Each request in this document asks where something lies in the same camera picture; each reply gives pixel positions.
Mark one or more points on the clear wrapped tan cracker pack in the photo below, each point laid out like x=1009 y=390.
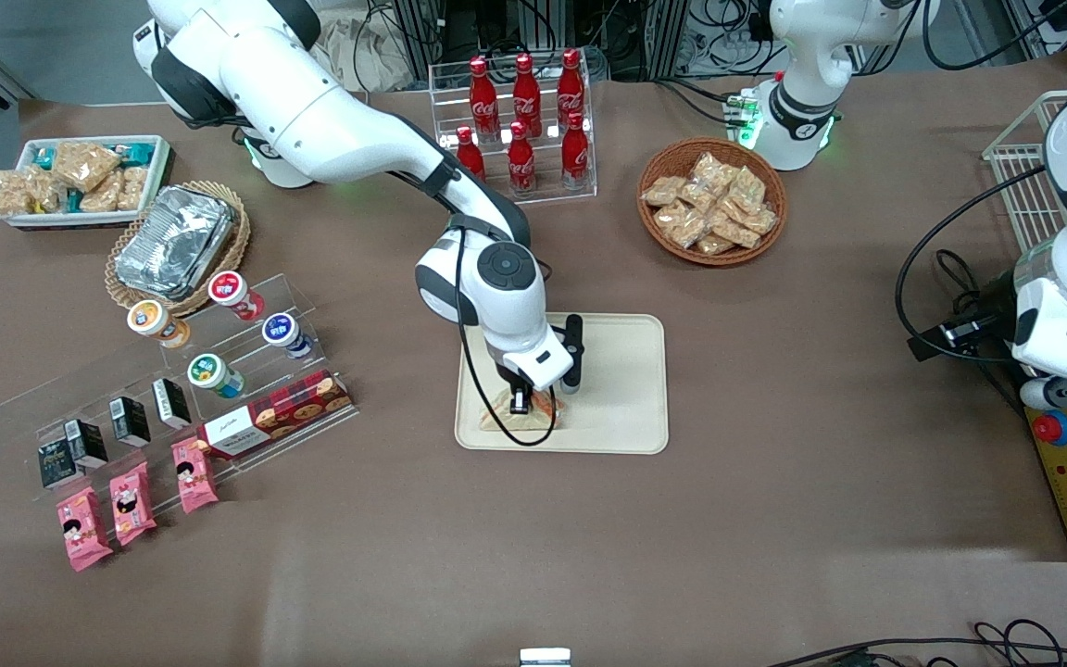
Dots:
x=715 y=245
x=663 y=190
x=672 y=215
x=735 y=230
x=700 y=196
x=760 y=220
x=709 y=169
x=746 y=188
x=689 y=232

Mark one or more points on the blue lid gum bottle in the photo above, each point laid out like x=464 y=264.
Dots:
x=283 y=332

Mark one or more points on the red plaid cookie box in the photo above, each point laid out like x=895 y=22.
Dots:
x=283 y=412

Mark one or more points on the green lid gum bottle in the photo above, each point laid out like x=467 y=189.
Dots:
x=211 y=372

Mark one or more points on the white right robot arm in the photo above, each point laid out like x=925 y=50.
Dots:
x=311 y=111

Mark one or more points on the beige crumpled cloth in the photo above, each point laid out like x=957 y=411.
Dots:
x=367 y=51

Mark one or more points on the red cola bottle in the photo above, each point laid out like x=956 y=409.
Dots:
x=483 y=97
x=571 y=88
x=521 y=165
x=471 y=157
x=526 y=93
x=575 y=156

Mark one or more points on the round brown wicker basket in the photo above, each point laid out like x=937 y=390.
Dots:
x=663 y=243

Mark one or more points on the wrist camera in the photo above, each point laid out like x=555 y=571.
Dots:
x=960 y=338
x=573 y=352

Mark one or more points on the clear acrylic bottle rack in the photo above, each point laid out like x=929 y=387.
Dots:
x=552 y=197

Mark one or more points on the clear acrylic tiered shelf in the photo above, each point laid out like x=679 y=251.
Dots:
x=256 y=371

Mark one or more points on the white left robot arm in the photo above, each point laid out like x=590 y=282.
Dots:
x=802 y=56

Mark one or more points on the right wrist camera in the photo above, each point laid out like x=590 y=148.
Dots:
x=573 y=352

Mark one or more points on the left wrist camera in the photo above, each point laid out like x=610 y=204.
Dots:
x=960 y=338

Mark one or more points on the orange lid gum bottle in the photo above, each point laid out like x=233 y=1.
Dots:
x=152 y=320

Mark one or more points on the oval brown wicker basket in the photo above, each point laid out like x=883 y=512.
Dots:
x=239 y=236

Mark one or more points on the tan rice crisp pack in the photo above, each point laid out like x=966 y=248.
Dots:
x=103 y=196
x=15 y=193
x=132 y=188
x=50 y=190
x=84 y=165

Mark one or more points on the aluminium foil container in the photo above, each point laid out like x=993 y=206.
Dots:
x=172 y=241

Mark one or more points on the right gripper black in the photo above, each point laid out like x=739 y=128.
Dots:
x=517 y=385

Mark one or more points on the plastic triangle sandwich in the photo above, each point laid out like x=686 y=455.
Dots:
x=506 y=421

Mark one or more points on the white rectangular bin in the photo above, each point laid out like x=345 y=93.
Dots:
x=161 y=171

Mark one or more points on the small black carton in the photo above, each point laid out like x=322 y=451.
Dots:
x=56 y=461
x=170 y=401
x=86 y=442
x=131 y=419

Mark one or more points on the cream rectangular tray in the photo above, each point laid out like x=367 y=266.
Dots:
x=617 y=389

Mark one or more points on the dark equipment rack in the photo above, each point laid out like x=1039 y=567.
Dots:
x=645 y=28

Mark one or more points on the red lid gum bottle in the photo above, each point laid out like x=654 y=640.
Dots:
x=232 y=290

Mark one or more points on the teal snack pack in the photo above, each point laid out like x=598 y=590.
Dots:
x=135 y=151
x=73 y=202
x=45 y=156

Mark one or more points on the pink cartoon snack pack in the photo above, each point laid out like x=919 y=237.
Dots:
x=132 y=502
x=194 y=474
x=82 y=528

